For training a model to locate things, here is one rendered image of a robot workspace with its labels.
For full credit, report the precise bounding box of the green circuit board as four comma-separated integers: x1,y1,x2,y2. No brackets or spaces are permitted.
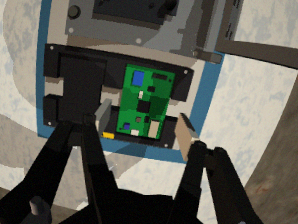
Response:
116,64,176,139

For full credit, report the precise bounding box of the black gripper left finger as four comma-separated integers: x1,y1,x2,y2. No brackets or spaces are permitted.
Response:
0,98,133,224

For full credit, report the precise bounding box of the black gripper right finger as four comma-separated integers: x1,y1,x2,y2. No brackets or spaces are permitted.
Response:
167,112,264,224

